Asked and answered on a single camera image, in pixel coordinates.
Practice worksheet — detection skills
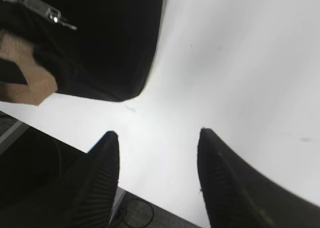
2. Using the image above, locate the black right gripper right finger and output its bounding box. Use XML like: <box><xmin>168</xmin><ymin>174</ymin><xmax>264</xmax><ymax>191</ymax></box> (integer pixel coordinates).
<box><xmin>197</xmin><ymin>128</ymin><xmax>320</xmax><ymax>228</ymax></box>

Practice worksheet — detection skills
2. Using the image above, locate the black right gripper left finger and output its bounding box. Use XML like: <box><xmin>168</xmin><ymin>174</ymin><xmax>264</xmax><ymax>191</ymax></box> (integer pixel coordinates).
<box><xmin>51</xmin><ymin>131</ymin><xmax>120</xmax><ymax>228</ymax></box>

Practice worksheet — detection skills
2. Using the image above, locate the black canvas tote bag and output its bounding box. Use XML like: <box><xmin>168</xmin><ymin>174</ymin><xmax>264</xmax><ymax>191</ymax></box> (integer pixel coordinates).
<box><xmin>0</xmin><ymin>0</ymin><xmax>163</xmax><ymax>102</ymax></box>

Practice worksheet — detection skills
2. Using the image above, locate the silver zipper pull ring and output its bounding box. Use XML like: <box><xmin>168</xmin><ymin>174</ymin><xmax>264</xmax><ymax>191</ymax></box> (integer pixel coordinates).
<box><xmin>1</xmin><ymin>0</ymin><xmax>78</xmax><ymax>31</ymax></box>

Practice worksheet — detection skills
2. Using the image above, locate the black cable on floor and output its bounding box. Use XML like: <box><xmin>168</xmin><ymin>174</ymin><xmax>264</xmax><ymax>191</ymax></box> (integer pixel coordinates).
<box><xmin>107</xmin><ymin>197</ymin><xmax>155</xmax><ymax>228</ymax></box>

